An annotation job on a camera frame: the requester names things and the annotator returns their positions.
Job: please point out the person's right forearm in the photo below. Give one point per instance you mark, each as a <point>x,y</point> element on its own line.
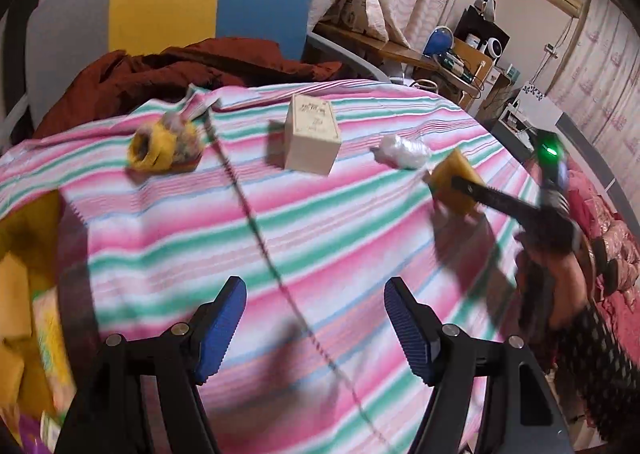
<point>595,364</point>

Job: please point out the black open box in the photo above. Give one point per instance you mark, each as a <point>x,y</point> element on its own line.
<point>477,31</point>

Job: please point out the white low cabinet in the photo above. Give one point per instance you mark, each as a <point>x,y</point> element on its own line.
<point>530,106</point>

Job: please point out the white cardboard box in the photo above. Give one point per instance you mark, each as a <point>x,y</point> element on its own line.
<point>312,136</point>

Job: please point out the brown red garment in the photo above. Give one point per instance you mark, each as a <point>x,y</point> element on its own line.
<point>200,63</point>

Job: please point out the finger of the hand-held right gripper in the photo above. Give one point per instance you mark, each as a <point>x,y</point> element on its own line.
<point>492,199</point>

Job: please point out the wooden side desk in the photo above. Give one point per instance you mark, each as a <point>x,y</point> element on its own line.
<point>390,51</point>

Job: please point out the blue round appliance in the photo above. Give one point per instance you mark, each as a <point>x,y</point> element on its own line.
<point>439,41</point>

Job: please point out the yellow tape roll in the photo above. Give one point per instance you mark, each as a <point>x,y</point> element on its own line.
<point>155,146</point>

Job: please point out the green yellow flat packet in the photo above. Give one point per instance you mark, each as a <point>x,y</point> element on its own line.
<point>50,334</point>

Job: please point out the pink patterned side curtain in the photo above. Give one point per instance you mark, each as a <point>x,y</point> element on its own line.
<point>605,68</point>

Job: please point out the white round device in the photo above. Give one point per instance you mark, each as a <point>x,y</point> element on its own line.
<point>496,47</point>

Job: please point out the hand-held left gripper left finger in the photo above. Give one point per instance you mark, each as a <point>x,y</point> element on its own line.
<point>220,329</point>

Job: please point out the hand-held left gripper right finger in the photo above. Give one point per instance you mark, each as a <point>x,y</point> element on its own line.
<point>410,334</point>

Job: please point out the purple packet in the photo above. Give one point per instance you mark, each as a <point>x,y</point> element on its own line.
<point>25,431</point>

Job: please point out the grey bed board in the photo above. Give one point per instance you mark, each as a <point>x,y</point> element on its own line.
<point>595,153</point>

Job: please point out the yellow sponge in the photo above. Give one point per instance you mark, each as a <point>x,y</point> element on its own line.
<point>452,184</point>

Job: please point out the pink green striped tablecloth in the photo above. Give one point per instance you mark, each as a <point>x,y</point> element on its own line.
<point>310,244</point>

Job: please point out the person's right hand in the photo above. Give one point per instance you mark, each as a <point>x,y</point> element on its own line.
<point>567,289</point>

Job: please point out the red patterned bedding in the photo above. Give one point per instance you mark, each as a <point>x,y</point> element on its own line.
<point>610,234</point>

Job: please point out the crumpled white plastic wrap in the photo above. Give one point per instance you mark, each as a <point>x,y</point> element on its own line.
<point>402,151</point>

